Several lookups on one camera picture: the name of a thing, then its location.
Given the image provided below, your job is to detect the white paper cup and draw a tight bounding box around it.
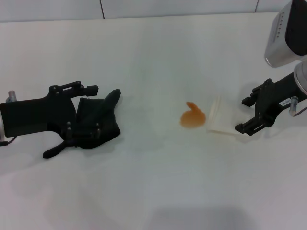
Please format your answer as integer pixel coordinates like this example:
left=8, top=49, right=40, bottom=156
left=206, top=95, right=240, bottom=137

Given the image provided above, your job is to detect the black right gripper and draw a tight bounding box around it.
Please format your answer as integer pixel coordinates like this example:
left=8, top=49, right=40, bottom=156
left=234, top=72, right=300, bottom=137

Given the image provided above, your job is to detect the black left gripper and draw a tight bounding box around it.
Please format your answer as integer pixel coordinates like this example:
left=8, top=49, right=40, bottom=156
left=0, top=80, right=101, bottom=144

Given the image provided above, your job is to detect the orange liquid stain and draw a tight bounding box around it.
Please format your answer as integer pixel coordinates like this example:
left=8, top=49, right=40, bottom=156
left=179, top=101, right=207, bottom=130

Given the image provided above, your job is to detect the dark cloth rag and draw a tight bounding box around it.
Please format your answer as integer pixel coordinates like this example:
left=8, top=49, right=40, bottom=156
left=42, top=89, right=122, bottom=159

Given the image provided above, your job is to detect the thin dark cable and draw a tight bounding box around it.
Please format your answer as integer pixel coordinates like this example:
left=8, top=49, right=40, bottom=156
left=0, top=135, right=17, bottom=147

